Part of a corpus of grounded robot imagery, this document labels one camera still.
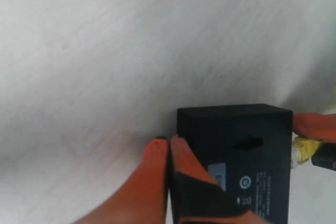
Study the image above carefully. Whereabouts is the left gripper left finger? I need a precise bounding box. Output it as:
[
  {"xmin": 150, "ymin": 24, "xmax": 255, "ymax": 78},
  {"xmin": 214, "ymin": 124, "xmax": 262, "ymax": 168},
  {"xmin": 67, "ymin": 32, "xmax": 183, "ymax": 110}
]
[{"xmin": 75, "ymin": 137, "xmax": 168, "ymax": 223}]

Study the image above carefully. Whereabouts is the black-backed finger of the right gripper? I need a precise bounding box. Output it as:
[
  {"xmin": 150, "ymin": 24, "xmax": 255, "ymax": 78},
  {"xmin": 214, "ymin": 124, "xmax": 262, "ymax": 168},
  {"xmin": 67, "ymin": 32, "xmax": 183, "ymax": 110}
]
[{"xmin": 311, "ymin": 143, "xmax": 336, "ymax": 171}]

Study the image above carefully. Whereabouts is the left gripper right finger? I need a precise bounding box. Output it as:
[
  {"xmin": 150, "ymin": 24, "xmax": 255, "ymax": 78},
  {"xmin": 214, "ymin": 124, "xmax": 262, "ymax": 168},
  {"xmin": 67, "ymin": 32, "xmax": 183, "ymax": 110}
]
[{"xmin": 170, "ymin": 136, "xmax": 268, "ymax": 224}]

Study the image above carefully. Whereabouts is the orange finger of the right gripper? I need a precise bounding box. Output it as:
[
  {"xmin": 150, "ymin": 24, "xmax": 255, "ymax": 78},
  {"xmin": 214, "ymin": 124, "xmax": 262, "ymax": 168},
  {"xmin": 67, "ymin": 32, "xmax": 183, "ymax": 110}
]
[{"xmin": 293, "ymin": 112, "xmax": 335, "ymax": 141}]

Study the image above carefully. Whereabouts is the yellow ethernet cable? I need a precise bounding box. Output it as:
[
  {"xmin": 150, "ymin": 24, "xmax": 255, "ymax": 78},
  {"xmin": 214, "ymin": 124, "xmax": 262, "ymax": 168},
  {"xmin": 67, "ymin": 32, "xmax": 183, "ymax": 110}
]
[{"xmin": 291, "ymin": 136, "xmax": 324, "ymax": 170}]

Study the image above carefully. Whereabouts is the black network switch box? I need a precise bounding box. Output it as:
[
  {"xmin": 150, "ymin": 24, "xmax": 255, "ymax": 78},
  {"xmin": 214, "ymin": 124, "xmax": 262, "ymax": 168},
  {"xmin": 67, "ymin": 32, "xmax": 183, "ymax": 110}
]
[{"xmin": 176, "ymin": 104, "xmax": 293, "ymax": 223}]

